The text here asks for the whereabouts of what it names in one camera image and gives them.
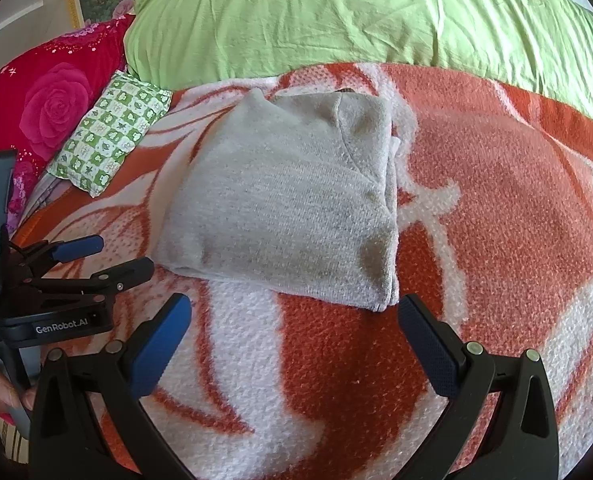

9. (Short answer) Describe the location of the light green duvet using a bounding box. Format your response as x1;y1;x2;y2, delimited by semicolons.
124;0;593;124

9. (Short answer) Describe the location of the grey knitted sweater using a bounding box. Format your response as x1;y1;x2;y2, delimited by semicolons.
154;86;403;314

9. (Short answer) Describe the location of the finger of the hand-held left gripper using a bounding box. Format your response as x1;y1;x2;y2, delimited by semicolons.
7;234;105;279
25;256;156;307

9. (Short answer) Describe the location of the green and white patterned pillow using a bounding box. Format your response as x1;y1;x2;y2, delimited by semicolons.
46;71;173;199

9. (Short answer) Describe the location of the orange and white blanket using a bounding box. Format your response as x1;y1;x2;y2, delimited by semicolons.
6;62;593;480

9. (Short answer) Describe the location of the red floral pillow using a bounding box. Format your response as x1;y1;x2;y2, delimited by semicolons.
0;12;138;237

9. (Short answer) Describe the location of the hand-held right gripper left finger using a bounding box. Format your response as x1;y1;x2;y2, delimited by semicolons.
28;292;193;480

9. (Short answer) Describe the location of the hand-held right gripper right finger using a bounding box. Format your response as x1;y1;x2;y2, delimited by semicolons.
397;294;560;480

